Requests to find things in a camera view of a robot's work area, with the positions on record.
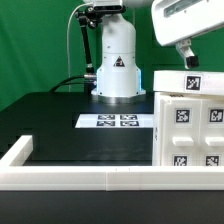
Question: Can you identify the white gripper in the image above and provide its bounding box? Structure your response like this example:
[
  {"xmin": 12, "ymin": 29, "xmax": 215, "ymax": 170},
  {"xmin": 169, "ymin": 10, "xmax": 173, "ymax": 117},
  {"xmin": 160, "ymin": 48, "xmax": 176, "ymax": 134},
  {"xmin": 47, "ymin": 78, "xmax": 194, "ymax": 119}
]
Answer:
[{"xmin": 151, "ymin": 0, "xmax": 224, "ymax": 69}]

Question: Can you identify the white cabinet top block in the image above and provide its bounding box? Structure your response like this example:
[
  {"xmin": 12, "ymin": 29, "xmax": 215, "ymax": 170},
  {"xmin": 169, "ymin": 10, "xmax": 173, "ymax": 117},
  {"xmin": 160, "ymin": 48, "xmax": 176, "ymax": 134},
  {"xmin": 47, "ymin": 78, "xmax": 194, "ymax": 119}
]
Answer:
[{"xmin": 153, "ymin": 70, "xmax": 224, "ymax": 96}]

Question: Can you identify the white cabinet body box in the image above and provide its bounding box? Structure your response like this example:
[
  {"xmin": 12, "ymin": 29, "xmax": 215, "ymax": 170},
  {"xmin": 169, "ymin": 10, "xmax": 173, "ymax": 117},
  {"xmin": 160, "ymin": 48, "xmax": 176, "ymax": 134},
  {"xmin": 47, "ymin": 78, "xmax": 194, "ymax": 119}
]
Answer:
[{"xmin": 152, "ymin": 92, "xmax": 224, "ymax": 167}]

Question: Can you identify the white marker base plate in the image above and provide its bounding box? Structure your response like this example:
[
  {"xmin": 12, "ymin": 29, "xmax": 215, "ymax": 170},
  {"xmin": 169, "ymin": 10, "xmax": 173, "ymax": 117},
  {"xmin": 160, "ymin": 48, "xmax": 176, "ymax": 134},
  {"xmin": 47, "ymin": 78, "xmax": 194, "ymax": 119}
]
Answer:
[{"xmin": 75, "ymin": 114, "xmax": 153, "ymax": 128}]

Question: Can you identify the white cable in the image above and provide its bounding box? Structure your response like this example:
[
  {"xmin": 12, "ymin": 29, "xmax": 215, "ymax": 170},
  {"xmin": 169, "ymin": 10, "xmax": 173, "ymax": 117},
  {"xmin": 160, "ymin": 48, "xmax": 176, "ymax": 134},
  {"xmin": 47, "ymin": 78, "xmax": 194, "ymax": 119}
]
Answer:
[{"xmin": 66, "ymin": 3, "xmax": 88, "ymax": 93}]

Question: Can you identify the black cable bundle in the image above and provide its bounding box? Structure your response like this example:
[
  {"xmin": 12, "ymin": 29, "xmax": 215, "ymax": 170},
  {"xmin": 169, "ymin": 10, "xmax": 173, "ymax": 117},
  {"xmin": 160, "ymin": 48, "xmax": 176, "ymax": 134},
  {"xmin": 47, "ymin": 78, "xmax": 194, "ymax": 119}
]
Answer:
[{"xmin": 49, "ymin": 74, "xmax": 98, "ymax": 94}]

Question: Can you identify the white U-shaped fence frame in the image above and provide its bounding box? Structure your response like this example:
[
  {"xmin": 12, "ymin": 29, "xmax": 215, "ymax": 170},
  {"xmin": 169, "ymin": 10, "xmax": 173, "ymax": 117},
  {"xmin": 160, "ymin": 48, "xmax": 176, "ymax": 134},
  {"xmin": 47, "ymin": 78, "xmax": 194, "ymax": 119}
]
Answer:
[{"xmin": 0, "ymin": 135, "xmax": 224, "ymax": 191}]

